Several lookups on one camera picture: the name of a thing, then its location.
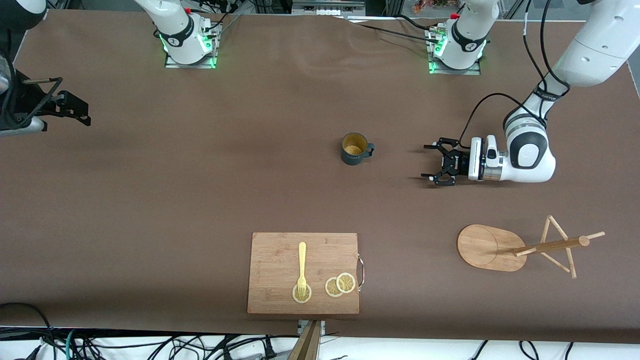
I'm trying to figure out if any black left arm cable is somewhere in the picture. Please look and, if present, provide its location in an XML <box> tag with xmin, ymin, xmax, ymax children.
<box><xmin>459</xmin><ymin>0</ymin><xmax>571</xmax><ymax>151</ymax></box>

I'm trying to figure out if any teal floor cable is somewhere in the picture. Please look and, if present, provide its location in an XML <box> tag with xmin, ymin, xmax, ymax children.
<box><xmin>66</xmin><ymin>328</ymin><xmax>81</xmax><ymax>360</ymax></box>

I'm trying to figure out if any teal cup with yellow inside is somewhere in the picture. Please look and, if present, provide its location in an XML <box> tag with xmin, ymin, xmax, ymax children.
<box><xmin>341</xmin><ymin>132</ymin><xmax>375</xmax><ymax>167</ymax></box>

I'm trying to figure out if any wooden post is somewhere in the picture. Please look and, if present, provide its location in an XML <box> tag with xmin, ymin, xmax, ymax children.
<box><xmin>287</xmin><ymin>320</ymin><xmax>322</xmax><ymax>360</ymax></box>

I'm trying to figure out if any short black table cable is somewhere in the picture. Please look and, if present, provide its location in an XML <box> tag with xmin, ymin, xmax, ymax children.
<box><xmin>397</xmin><ymin>14</ymin><xmax>437</xmax><ymax>32</ymax></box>

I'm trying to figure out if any wooden cutting board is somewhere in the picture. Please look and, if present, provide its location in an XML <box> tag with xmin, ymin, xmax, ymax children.
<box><xmin>247</xmin><ymin>232</ymin><xmax>365</xmax><ymax>315</ymax></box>

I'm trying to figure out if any orange red decoration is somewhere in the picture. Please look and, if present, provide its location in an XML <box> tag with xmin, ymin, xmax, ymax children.
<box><xmin>413</xmin><ymin>0</ymin><xmax>453</xmax><ymax>14</ymax></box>

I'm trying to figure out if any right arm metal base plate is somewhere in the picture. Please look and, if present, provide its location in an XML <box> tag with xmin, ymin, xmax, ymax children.
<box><xmin>164</xmin><ymin>22</ymin><xmax>222</xmax><ymax>69</ymax></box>

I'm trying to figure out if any lemon slice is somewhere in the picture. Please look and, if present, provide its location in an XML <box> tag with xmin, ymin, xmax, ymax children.
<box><xmin>325</xmin><ymin>276</ymin><xmax>346</xmax><ymax>298</ymax></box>
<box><xmin>292</xmin><ymin>282</ymin><xmax>313</xmax><ymax>304</ymax></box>
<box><xmin>335</xmin><ymin>272</ymin><xmax>356</xmax><ymax>294</ymax></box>

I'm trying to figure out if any wooden cup rack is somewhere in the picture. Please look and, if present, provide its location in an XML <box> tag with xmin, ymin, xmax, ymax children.
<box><xmin>456</xmin><ymin>215</ymin><xmax>606</xmax><ymax>279</ymax></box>

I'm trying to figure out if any black looped floor cable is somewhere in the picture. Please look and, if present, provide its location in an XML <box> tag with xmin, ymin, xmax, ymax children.
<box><xmin>0</xmin><ymin>302</ymin><xmax>57</xmax><ymax>360</ymax></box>

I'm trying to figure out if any long black table cable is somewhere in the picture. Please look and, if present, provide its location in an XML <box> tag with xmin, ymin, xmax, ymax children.
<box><xmin>356</xmin><ymin>22</ymin><xmax>443</xmax><ymax>45</ymax></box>

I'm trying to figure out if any metal clamp bracket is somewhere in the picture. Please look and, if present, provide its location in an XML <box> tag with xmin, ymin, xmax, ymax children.
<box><xmin>297</xmin><ymin>320</ymin><xmax>326</xmax><ymax>336</ymax></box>

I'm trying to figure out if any yellow plastic fork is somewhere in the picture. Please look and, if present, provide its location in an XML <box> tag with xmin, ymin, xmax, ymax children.
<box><xmin>296</xmin><ymin>242</ymin><xmax>308</xmax><ymax>299</ymax></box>

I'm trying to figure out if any grey power strip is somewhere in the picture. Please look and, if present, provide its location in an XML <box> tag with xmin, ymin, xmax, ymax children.
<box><xmin>291</xmin><ymin>0</ymin><xmax>367</xmax><ymax>17</ymax></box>

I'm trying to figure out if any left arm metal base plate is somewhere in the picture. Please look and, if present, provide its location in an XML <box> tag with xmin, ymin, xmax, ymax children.
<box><xmin>427</xmin><ymin>27</ymin><xmax>482</xmax><ymax>76</ymax></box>

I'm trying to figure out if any brown table cover mat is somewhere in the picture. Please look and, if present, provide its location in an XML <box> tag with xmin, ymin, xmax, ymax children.
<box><xmin>0</xmin><ymin>9</ymin><xmax>640</xmax><ymax>345</ymax></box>

